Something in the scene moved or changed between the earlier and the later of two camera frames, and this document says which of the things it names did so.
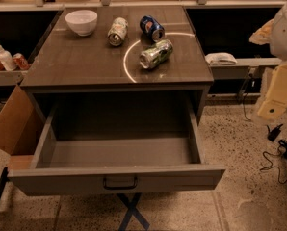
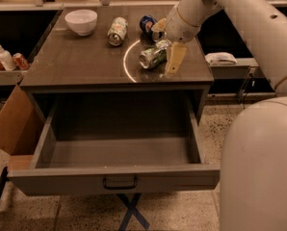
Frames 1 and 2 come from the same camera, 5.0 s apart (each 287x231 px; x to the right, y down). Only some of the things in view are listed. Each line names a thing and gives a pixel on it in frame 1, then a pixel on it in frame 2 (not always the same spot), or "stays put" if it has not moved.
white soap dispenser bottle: (5, 58) stays put
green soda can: (154, 56) stays put
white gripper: (285, 36) → (178, 28)
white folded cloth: (220, 59) stays put
